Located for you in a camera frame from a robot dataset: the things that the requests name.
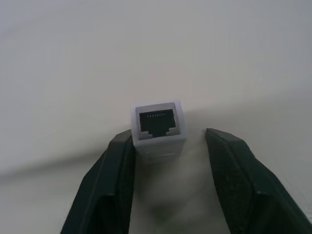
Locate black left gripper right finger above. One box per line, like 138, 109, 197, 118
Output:
205, 128, 308, 234

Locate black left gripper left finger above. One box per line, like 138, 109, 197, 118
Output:
60, 128, 137, 234

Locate white ethernet coupler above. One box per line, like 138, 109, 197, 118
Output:
132, 98, 188, 164

